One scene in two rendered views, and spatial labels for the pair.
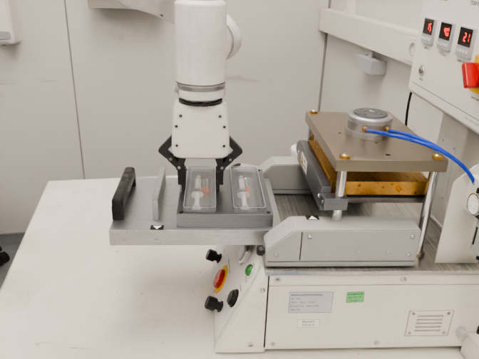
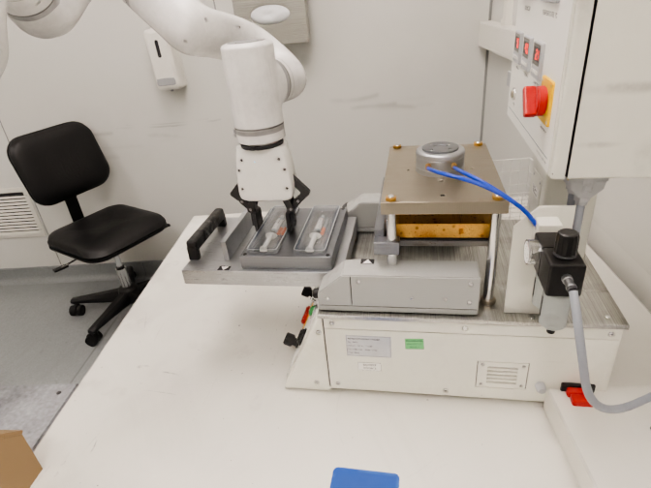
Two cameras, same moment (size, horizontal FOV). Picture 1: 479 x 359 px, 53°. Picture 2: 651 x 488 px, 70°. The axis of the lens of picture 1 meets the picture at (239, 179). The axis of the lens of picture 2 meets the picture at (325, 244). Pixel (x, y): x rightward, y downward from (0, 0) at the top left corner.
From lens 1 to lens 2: 25 cm
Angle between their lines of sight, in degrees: 15
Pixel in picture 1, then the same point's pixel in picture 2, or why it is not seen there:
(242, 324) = (305, 363)
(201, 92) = (254, 137)
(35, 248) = (164, 279)
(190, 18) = (232, 63)
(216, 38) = (261, 80)
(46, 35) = (208, 77)
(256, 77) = (411, 103)
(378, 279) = (436, 327)
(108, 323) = (201, 351)
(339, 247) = (390, 293)
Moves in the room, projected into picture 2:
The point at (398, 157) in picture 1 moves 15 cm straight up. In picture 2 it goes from (451, 198) to (456, 91)
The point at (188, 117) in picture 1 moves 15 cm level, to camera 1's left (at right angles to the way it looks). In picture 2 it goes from (248, 161) to (171, 162)
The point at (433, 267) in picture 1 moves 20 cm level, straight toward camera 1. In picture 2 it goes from (500, 317) to (437, 401)
